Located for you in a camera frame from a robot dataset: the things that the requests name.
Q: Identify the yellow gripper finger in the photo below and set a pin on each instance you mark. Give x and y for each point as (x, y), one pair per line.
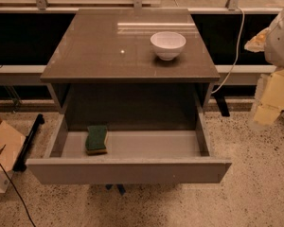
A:
(269, 98)
(256, 44)

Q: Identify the green and yellow sponge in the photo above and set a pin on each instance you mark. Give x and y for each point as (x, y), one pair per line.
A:
(96, 140)

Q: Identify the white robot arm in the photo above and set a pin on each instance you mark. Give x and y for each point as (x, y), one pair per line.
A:
(274, 45)

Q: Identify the grey cabinet with counter top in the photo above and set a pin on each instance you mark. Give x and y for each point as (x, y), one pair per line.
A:
(104, 71)

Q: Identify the grey open top drawer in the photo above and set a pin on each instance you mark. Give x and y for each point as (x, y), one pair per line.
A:
(133, 157)

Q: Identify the white ceramic bowl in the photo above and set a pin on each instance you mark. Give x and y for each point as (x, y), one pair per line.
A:
(167, 45)

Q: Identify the black bar on floor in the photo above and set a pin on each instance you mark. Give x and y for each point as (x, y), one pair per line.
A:
(20, 164)

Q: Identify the cardboard box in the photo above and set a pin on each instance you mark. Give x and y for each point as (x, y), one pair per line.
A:
(11, 142)

